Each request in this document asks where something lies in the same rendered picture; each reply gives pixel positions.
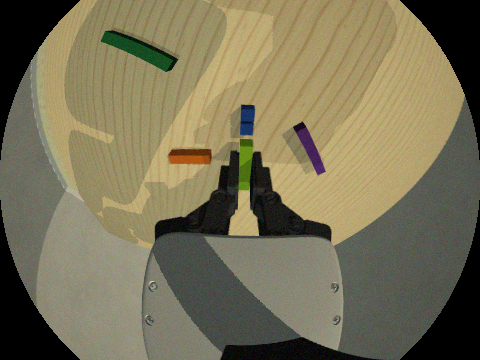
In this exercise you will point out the orange rod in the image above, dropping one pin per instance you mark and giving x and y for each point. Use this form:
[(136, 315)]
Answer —
[(190, 156)]

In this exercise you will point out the lime green rod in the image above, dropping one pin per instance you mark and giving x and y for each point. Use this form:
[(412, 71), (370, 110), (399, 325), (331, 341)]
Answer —
[(245, 162)]

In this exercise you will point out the dark green rod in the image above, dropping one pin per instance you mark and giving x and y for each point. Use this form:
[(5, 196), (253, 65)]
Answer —
[(140, 49)]

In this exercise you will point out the small blue cube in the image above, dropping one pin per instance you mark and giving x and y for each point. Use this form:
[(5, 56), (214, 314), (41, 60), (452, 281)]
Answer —
[(246, 128), (247, 113)]

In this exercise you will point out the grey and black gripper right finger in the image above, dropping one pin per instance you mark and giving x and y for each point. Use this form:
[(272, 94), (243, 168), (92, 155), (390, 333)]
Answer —
[(278, 219)]

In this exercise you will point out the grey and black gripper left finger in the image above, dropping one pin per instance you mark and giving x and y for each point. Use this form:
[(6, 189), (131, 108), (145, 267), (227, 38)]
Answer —
[(214, 216)]

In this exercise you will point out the purple rod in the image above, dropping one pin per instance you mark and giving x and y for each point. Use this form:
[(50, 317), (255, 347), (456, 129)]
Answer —
[(307, 141)]

